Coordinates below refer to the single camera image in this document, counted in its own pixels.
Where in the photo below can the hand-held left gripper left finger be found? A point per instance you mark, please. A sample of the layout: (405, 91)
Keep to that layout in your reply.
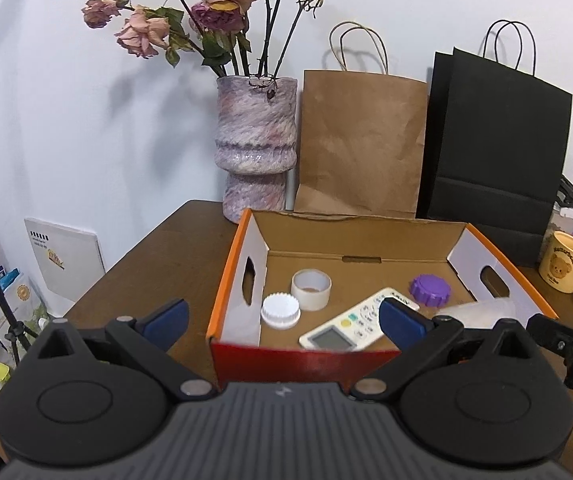
(166, 322)

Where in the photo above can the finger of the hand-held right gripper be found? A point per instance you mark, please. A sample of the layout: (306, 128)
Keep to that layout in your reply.
(548, 330)

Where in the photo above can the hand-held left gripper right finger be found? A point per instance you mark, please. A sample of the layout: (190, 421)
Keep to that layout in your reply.
(401, 322)

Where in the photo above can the purple ribbed cap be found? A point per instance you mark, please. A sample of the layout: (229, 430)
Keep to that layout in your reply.
(430, 291)

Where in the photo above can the white remote control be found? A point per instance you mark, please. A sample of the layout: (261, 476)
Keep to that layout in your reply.
(341, 330)

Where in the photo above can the white plastic bottle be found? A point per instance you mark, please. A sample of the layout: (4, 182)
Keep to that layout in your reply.
(476, 312)

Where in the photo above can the cardboard box with orange rim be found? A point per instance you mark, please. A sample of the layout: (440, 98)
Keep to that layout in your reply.
(356, 240)

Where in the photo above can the beige tape roll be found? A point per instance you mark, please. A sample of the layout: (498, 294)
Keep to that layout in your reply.
(311, 292)

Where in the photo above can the white ribbed jar cap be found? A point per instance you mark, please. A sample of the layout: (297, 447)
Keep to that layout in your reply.
(280, 311)

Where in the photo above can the yellow bear mug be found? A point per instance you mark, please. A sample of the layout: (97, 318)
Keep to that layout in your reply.
(563, 265)

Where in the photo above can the clear plastic container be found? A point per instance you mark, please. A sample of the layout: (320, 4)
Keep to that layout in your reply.
(566, 217)

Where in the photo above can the white flat carton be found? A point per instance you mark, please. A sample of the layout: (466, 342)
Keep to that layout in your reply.
(64, 260)

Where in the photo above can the black clip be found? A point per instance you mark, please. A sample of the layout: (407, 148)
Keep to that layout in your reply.
(570, 191)

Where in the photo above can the white packet with gold emblem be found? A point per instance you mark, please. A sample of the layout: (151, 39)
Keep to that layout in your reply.
(21, 305)

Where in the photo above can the brown paper bag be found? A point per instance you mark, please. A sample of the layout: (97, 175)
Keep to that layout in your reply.
(361, 145)

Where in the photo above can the black paper bag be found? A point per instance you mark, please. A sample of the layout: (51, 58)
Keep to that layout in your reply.
(496, 145)

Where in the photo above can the mottled pink ceramic vase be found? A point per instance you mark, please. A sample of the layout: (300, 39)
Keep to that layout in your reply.
(256, 125)

